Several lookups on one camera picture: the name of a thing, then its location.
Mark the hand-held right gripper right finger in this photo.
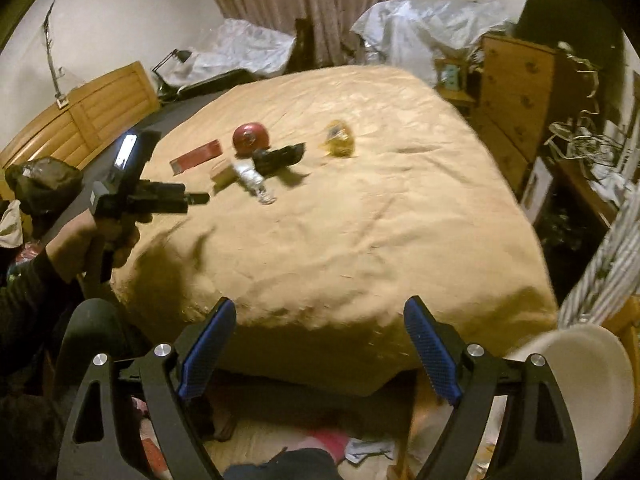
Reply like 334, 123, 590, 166
402, 295, 583, 480

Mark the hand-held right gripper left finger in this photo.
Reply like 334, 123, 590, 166
56, 296, 237, 480

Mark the black garbage bag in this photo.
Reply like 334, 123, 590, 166
5, 156, 83, 221

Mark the person's left hand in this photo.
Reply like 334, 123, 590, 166
47, 210, 153, 283

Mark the small brown carton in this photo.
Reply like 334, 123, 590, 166
210, 162, 238, 193

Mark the flat red box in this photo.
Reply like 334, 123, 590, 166
169, 140, 223, 176

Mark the crumpled silver white wrapper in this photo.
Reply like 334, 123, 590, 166
232, 160, 278, 206

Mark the grey bed sheet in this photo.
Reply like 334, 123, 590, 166
45, 92, 236, 231

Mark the black plastic tray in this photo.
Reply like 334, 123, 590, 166
251, 142, 307, 178

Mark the wooden headboard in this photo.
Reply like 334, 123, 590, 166
0, 61, 161, 171

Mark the pink cloth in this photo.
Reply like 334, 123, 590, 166
310, 427, 351, 461

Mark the black desk lamp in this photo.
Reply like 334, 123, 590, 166
150, 48, 193, 81

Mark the yellow plastic wrapper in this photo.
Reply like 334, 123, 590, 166
320, 119, 357, 158

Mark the clear plastic cover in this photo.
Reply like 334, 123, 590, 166
350, 0, 516, 86
162, 17, 296, 86

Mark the black chair back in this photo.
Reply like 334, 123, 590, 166
294, 18, 316, 71

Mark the striped cloth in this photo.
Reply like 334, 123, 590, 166
557, 195, 640, 331

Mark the dark wooden desk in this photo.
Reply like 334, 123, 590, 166
555, 157, 621, 231

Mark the brown curtain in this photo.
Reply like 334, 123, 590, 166
197, 0, 453, 68

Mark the wooden dresser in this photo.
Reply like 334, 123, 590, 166
467, 34, 568, 196

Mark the small teal box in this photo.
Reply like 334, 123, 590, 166
440, 62, 466, 91

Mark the black monitor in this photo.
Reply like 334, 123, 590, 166
515, 0, 618, 61

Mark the white wall cable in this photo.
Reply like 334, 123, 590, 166
42, 0, 91, 111

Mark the white picture frame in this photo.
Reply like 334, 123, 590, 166
520, 160, 556, 221

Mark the tangle of white cables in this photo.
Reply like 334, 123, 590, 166
547, 42, 631, 161

